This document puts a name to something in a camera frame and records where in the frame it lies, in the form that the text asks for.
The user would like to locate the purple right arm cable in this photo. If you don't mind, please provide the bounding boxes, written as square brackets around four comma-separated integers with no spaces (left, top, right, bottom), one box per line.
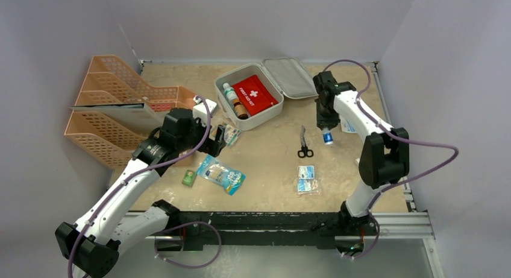
[322,59,460,261]

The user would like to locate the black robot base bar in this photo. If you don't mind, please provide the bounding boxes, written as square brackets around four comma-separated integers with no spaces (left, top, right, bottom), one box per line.
[140,210,379,253]

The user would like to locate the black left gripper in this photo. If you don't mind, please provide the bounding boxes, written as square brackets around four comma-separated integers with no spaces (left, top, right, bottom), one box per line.
[177,114,224,157]

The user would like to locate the brown orange-capped bottle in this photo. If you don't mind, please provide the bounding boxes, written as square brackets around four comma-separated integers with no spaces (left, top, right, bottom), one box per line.
[233,102,249,120]

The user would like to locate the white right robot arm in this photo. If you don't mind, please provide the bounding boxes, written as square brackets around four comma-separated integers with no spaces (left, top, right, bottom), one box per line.
[313,71,409,234]

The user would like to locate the colourful plaster box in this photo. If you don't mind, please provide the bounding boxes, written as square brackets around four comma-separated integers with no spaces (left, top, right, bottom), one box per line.
[221,122,242,147]

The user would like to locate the grey folder in rack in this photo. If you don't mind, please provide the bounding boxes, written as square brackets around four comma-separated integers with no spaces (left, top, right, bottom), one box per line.
[70,103,163,134]

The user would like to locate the small green box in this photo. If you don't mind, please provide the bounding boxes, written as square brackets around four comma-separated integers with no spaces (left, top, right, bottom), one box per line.
[181,170,196,187]

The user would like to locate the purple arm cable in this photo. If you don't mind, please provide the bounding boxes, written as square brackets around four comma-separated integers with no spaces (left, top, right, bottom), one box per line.
[67,95,212,278]
[322,59,460,261]

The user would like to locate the orange plastic file rack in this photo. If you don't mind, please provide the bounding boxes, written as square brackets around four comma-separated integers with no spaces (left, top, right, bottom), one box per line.
[64,55,195,169]

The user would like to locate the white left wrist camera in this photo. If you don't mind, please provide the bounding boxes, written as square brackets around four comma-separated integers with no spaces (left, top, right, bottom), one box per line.
[192,95,219,121]

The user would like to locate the blue white gauze packet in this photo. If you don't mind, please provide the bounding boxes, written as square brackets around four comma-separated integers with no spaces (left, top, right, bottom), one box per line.
[339,116,356,134]

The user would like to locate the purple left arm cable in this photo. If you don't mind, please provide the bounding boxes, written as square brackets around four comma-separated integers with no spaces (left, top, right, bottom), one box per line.
[67,95,212,278]

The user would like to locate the grey medicine kit box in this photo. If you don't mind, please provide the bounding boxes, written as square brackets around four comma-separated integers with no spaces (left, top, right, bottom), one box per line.
[214,57,317,131]

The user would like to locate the red first aid pouch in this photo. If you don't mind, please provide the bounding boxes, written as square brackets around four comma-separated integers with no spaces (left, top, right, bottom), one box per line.
[233,75,278,116]

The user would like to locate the white green-label bottle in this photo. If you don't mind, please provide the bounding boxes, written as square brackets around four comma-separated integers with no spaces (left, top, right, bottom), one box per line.
[222,83,238,105]

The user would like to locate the black handled scissors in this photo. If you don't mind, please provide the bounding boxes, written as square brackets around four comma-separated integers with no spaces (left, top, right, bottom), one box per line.
[297,125,314,159]

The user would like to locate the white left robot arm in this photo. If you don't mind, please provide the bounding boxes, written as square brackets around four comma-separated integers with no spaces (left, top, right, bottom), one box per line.
[55,108,226,277]

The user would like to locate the clear wipe packets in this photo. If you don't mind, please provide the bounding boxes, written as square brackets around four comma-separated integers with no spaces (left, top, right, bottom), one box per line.
[297,165,321,195]

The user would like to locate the blue cotton swab bag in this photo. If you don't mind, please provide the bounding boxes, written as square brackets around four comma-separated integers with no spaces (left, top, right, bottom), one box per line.
[197,155,246,195]

